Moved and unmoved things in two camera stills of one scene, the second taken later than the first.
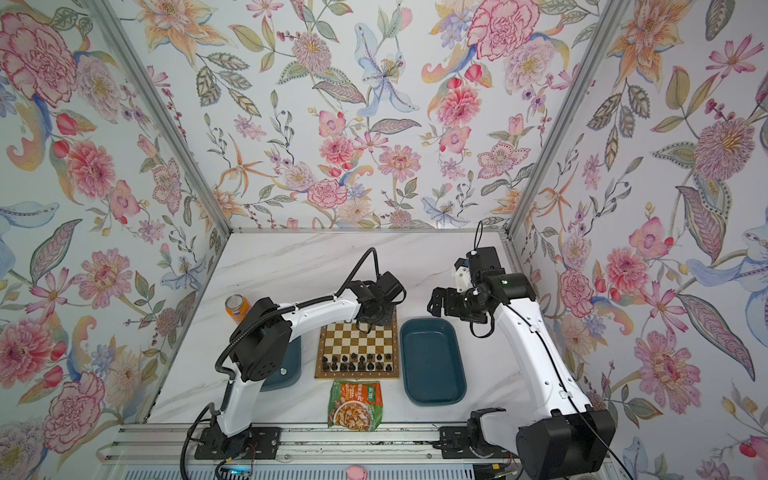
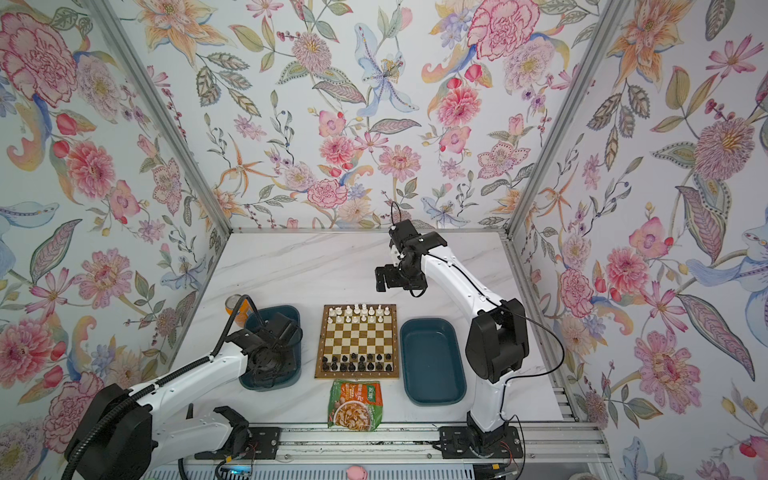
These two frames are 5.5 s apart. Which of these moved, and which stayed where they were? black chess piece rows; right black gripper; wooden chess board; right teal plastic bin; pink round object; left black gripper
Moved: right black gripper; left black gripper
Stayed: pink round object; wooden chess board; right teal plastic bin; black chess piece rows
